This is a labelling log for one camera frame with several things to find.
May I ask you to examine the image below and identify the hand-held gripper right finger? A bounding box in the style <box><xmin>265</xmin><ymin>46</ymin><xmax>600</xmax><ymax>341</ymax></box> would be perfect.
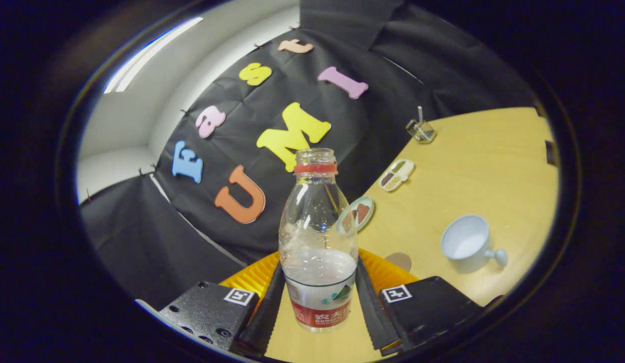
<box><xmin>355</xmin><ymin>248</ymin><xmax>484</xmax><ymax>356</ymax></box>

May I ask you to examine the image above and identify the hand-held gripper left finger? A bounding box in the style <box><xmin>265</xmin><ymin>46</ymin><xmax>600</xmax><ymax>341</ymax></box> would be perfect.
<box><xmin>158</xmin><ymin>251</ymin><xmax>285</xmax><ymax>359</ymax></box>

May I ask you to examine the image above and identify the brown round coaster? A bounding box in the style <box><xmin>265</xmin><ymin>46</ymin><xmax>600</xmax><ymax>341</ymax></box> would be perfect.
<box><xmin>384</xmin><ymin>252</ymin><xmax>412</xmax><ymax>273</ymax></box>

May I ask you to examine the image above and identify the long ceiling light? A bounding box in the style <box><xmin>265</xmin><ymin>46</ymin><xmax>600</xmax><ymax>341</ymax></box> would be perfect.
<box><xmin>104</xmin><ymin>17</ymin><xmax>204</xmax><ymax>94</ymax></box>

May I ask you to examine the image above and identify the pale green plate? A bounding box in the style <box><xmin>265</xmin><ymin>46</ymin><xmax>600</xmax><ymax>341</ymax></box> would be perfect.
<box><xmin>336</xmin><ymin>196</ymin><xmax>375</xmax><ymax>236</ymax></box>

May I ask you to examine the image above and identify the clear plastic juice bottle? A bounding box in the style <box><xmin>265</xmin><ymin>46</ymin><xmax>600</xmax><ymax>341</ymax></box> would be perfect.
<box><xmin>278</xmin><ymin>148</ymin><xmax>359</xmax><ymax>333</ymax></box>

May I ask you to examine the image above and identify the wooden table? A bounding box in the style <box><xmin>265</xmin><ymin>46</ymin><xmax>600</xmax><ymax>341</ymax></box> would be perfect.
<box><xmin>264</xmin><ymin>107</ymin><xmax>560</xmax><ymax>363</ymax></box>

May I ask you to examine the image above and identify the black backdrop cloth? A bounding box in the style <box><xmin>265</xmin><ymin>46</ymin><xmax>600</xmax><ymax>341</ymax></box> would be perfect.
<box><xmin>79</xmin><ymin>0</ymin><xmax>537</xmax><ymax>311</ymax></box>

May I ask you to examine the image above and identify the white divided dish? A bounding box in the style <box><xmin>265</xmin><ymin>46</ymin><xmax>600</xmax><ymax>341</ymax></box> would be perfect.
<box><xmin>378</xmin><ymin>159</ymin><xmax>415</xmax><ymax>193</ymax></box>

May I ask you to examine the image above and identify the white cup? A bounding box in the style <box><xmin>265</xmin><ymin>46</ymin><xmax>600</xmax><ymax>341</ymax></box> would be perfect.
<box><xmin>440</xmin><ymin>214</ymin><xmax>508</xmax><ymax>273</ymax></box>

